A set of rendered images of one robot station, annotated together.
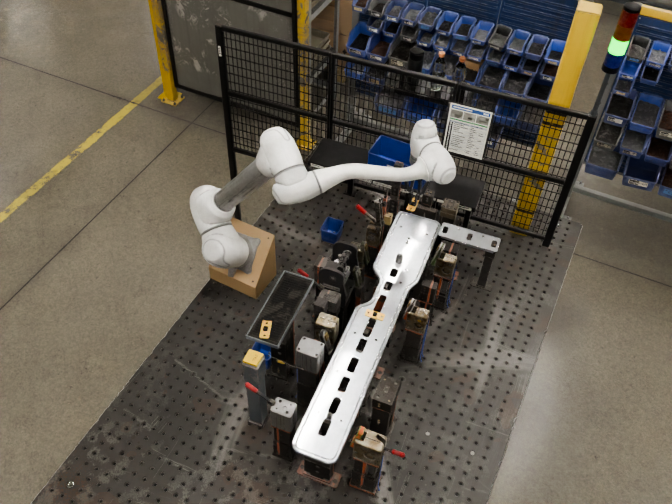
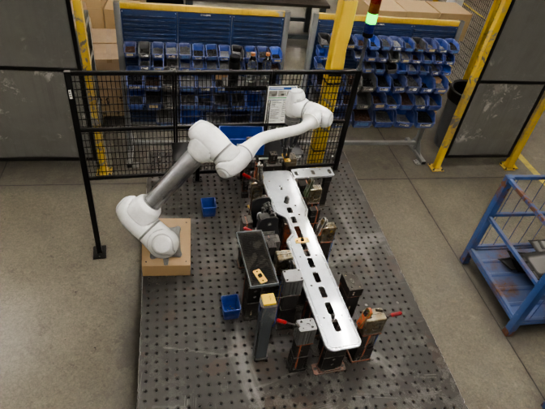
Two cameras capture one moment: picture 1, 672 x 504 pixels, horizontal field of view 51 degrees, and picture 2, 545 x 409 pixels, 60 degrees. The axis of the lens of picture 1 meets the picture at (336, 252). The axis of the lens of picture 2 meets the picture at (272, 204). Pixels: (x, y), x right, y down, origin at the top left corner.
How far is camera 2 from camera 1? 1.40 m
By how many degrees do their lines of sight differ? 29
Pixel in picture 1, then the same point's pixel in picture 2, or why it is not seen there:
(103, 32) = not seen: outside the picture
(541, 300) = (358, 200)
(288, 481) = (314, 384)
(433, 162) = (319, 113)
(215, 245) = (163, 238)
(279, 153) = (215, 138)
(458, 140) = (275, 113)
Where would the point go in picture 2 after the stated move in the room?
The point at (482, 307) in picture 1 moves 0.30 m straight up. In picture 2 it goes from (332, 217) to (341, 183)
